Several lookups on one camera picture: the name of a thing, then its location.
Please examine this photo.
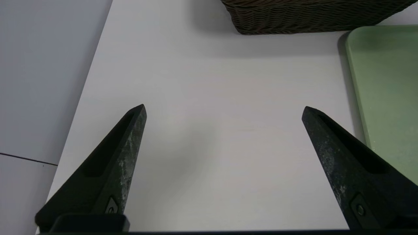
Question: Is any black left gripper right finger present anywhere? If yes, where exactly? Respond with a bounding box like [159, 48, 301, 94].
[301, 106, 418, 231]

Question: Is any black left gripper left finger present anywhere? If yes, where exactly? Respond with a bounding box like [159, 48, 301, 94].
[35, 104, 147, 229]

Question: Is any light green plastic tray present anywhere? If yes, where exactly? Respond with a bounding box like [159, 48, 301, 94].
[346, 25, 418, 186]

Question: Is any dark brown wicker basket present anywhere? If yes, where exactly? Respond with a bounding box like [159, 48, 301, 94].
[220, 0, 418, 35]

